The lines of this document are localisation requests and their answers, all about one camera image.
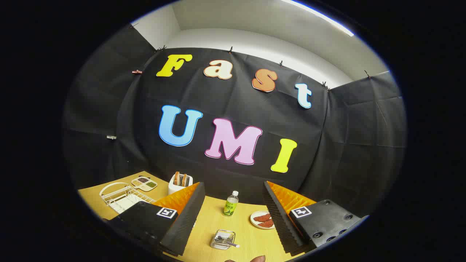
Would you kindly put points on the red-brown meat piece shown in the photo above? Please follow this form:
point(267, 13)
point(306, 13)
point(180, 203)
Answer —
point(262, 218)
point(266, 223)

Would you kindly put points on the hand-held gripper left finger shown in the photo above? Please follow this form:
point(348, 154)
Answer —
point(185, 222)

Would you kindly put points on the white oval dish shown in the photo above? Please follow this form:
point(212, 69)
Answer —
point(260, 212)

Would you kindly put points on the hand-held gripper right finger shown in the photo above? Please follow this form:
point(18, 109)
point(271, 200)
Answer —
point(278, 222)

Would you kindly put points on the black backdrop cloth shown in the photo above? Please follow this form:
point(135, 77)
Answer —
point(236, 102)

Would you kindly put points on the toast slice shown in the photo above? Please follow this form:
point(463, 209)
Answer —
point(184, 179)
point(177, 178)

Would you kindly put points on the green label drink bottle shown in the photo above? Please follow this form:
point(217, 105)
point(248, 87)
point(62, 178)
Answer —
point(230, 207)

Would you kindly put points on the metal spoon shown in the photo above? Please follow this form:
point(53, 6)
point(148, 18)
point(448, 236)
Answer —
point(229, 243)

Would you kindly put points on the white toaster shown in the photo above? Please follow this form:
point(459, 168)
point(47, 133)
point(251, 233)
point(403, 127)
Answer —
point(174, 189)

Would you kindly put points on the white compartment snack tray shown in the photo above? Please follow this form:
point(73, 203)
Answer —
point(147, 186)

